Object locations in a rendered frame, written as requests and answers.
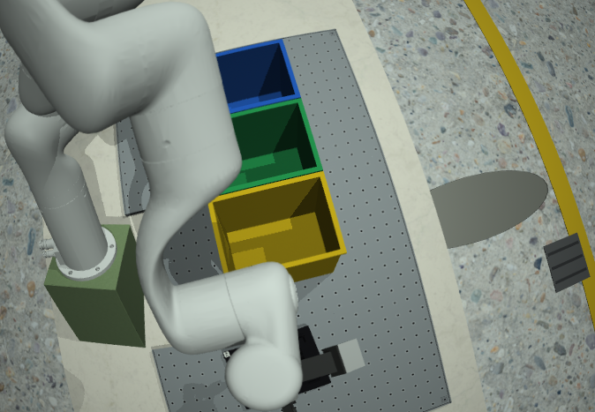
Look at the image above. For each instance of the yellow open bin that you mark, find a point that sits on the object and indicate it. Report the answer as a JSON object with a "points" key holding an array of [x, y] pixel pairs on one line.
{"points": [[292, 221]]}

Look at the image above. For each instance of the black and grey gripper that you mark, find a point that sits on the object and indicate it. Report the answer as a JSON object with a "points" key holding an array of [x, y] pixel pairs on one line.
{"points": [[289, 407]]}

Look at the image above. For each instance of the green open-top bin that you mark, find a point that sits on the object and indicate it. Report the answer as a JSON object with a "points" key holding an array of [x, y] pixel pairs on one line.
{"points": [[276, 143]]}

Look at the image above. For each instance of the blue open-top bin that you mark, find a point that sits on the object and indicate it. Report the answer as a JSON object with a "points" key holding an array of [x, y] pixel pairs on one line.
{"points": [[257, 75]]}

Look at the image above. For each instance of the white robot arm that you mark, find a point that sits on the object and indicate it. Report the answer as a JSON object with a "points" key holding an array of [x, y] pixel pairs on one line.
{"points": [[157, 65]]}

